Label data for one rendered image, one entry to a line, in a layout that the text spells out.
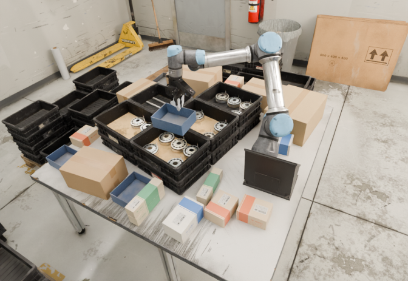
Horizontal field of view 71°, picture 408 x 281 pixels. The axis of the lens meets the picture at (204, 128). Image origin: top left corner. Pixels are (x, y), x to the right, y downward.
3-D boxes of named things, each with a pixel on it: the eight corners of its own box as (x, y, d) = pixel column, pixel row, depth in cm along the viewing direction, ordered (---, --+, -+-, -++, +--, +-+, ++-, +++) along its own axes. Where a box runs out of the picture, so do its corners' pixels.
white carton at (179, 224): (187, 205, 161) (185, 195, 156) (204, 215, 156) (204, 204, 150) (164, 232, 149) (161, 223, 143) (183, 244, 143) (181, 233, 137)
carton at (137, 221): (156, 190, 171) (155, 184, 167) (165, 194, 168) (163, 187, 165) (130, 221, 155) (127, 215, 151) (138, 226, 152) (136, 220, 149)
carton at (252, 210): (272, 212, 155) (273, 203, 150) (265, 230, 146) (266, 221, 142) (244, 202, 161) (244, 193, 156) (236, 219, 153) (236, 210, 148)
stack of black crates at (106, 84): (108, 98, 367) (98, 65, 339) (125, 103, 354) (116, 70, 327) (84, 114, 340) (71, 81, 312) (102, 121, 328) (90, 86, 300)
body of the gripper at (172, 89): (173, 91, 165) (172, 71, 159) (186, 94, 161) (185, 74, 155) (165, 96, 159) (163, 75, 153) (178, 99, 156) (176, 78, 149)
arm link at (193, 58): (204, 53, 156) (184, 53, 156) (204, 47, 145) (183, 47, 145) (204, 67, 156) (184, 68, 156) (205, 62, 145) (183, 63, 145)
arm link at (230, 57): (267, 44, 169) (185, 56, 167) (272, 37, 158) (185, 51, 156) (271, 63, 169) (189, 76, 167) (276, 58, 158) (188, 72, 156)
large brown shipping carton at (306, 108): (285, 105, 233) (288, 84, 221) (322, 117, 218) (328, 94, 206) (261, 132, 208) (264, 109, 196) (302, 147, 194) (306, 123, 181)
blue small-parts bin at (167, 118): (196, 120, 163) (195, 110, 158) (183, 136, 153) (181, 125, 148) (167, 112, 171) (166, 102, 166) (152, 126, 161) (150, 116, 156)
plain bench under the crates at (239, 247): (317, 168, 271) (333, 107, 228) (255, 351, 164) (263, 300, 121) (176, 124, 337) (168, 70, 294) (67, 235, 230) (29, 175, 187)
